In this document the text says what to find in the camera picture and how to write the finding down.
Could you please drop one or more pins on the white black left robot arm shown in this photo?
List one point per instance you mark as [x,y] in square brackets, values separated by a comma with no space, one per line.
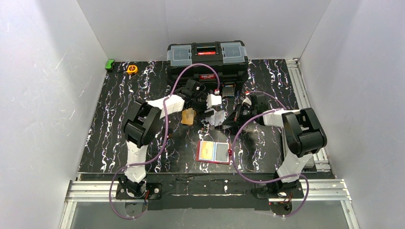
[142,124]

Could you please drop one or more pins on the black base rail with bracket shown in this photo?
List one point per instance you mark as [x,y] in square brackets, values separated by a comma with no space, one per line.
[208,190]

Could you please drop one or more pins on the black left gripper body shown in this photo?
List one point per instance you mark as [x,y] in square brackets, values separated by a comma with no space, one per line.
[204,103]

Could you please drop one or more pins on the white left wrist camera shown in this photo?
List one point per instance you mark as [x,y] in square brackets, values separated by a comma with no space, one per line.
[213,99]

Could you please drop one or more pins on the grey plastic case lid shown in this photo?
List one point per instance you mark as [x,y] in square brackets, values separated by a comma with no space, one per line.
[310,163]

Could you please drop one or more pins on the orange tape measure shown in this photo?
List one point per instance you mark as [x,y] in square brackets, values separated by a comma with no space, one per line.
[132,69]

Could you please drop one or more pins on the aluminium frame rail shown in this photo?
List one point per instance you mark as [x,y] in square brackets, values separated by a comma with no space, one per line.
[319,189]

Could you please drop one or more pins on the black VIP card stack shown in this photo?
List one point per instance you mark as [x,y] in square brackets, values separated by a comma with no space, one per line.
[169,132]

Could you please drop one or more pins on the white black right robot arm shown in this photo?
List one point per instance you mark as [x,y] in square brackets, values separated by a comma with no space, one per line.
[303,136]

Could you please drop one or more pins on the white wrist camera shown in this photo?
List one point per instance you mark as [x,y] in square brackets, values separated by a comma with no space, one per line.
[213,99]
[246,100]

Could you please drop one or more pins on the black plastic toolbox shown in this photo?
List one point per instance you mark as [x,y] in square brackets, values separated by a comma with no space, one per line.
[228,59]

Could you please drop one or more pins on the red leather card holder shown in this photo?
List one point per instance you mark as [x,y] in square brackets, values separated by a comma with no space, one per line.
[221,153]

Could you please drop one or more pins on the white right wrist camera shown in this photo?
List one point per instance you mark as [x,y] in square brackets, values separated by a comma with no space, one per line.
[246,100]

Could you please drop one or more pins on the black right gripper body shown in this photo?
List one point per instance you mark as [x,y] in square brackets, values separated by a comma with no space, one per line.
[233,115]

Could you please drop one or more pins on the green small object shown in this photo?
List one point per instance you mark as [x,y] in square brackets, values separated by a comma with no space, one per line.
[110,64]

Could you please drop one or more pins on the silver credit card stack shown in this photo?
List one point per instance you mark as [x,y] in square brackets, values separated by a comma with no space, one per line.
[215,118]

